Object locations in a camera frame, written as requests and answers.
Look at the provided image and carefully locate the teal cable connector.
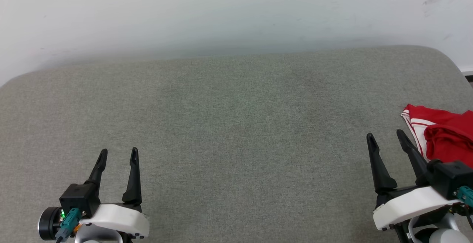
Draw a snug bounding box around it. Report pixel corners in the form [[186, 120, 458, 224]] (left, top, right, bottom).
[[457, 186, 473, 208], [55, 208, 82, 240]]

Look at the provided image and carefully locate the grey fabric sofa seat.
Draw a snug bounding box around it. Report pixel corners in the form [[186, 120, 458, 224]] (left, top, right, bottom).
[[0, 45, 473, 243]]

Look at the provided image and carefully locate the red white-striped sports garment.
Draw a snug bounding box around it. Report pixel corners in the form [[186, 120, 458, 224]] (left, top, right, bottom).
[[401, 104, 473, 169]]

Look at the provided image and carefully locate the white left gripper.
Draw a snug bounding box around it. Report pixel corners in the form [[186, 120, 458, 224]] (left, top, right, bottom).
[[38, 147, 150, 241]]

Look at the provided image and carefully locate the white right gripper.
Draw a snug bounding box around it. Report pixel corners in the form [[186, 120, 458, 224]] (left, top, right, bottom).
[[366, 129, 458, 232]]

